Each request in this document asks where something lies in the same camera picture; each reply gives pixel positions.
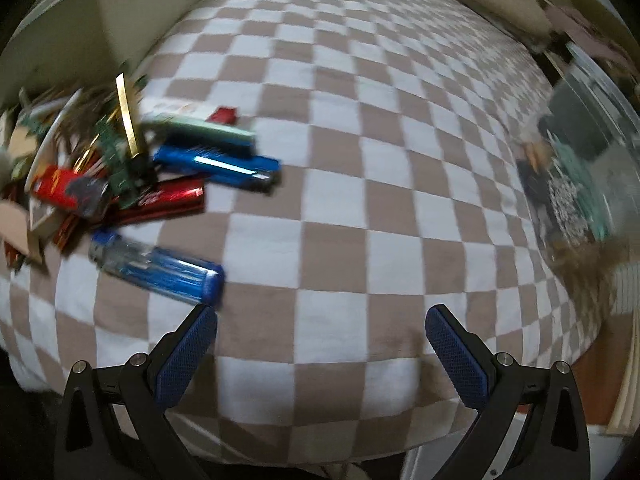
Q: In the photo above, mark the red packet with grey picture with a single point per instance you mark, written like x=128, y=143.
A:
x=62, y=187

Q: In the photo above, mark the red foil packet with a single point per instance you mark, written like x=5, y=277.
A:
x=165, y=201

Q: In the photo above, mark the pale green box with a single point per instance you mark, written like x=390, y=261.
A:
x=200, y=129

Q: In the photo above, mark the white flat packet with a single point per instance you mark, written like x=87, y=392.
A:
x=172, y=108

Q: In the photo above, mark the transparent blue lighter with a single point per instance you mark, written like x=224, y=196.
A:
x=155, y=270

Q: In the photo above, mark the clear plastic storage box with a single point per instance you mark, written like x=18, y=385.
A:
x=575, y=170

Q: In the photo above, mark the metallic blue lighter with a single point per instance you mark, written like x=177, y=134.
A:
x=215, y=166

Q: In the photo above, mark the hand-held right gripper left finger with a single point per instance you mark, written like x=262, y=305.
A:
x=182, y=360

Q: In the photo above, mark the gold metal bar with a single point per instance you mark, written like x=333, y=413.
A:
x=127, y=115

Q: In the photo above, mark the pile of pink grey clothes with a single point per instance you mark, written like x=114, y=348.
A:
x=585, y=25

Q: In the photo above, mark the small red wrapper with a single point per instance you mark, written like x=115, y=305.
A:
x=223, y=115

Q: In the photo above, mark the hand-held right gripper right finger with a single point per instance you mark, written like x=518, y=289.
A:
x=457, y=360

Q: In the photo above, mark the green plastic clip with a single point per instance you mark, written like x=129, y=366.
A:
x=117, y=165

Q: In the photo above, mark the white shoe box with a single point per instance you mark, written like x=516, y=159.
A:
x=125, y=10

